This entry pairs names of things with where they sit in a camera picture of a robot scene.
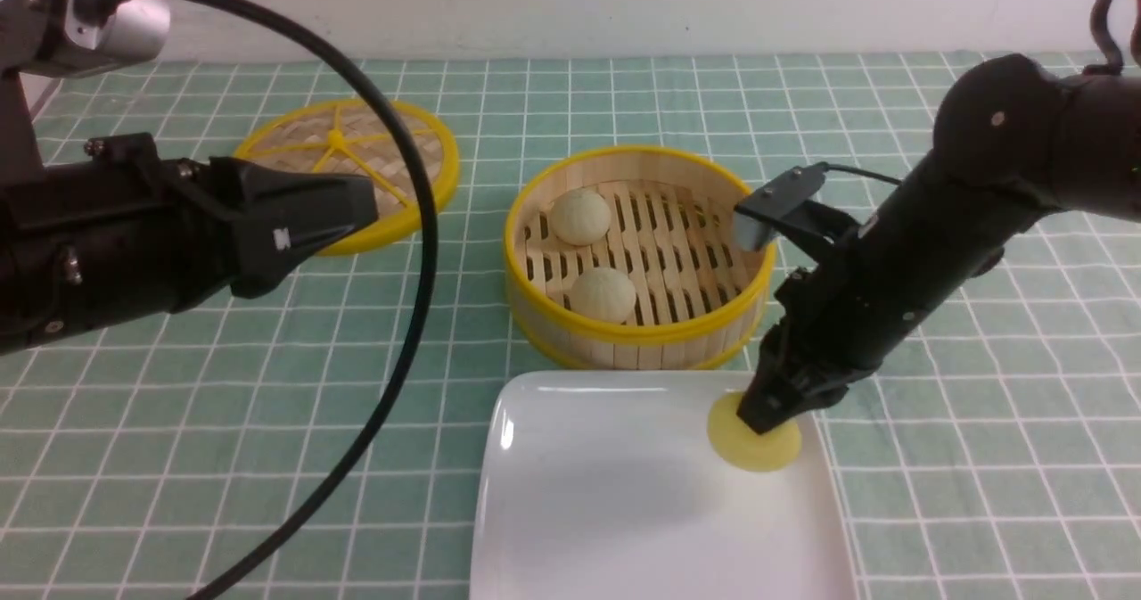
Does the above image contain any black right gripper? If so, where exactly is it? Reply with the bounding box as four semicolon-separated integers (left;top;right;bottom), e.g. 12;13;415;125
736;267;901;436

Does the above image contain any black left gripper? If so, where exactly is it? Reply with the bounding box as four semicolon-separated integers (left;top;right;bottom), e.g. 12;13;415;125
3;133;379;355

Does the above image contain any yellow steamed bun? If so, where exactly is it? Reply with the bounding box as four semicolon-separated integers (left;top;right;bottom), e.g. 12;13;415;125
706;391;802;473

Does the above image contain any white steamed bun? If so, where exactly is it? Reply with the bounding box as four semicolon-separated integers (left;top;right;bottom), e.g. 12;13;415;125
567;267;638;325
547;188;612;248

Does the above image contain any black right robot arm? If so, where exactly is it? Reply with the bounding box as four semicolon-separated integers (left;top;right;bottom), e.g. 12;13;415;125
734;54;1140;433

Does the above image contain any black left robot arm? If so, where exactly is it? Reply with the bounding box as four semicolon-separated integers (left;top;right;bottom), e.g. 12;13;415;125
1;0;379;352

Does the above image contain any white square plate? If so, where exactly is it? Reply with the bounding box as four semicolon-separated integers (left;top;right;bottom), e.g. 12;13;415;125
469;370;858;599

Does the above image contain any yellow rimmed bamboo steamer lid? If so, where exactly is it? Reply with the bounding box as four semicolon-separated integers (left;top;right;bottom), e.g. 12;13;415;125
235;99;461;256

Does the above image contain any yellow rimmed bamboo steamer basket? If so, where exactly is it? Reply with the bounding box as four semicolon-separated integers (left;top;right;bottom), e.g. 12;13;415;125
503;144;777;370

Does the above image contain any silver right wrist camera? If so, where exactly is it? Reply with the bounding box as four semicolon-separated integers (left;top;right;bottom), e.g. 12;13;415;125
731;164;859;262

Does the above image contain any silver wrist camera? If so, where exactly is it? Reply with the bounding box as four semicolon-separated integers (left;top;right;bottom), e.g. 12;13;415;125
18;0;172;78
731;164;859;262

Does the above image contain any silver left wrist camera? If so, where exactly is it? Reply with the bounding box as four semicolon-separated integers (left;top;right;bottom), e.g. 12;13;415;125
18;0;172;78

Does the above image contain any black left camera cable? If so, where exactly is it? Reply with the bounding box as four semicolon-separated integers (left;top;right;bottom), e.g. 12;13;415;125
76;0;439;600

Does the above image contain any black camera cable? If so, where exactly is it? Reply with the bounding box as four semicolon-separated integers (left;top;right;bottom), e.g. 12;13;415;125
825;0;1141;186
76;0;439;600

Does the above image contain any black right camera cable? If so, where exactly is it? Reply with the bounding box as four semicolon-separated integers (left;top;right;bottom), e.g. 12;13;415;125
825;0;1141;186

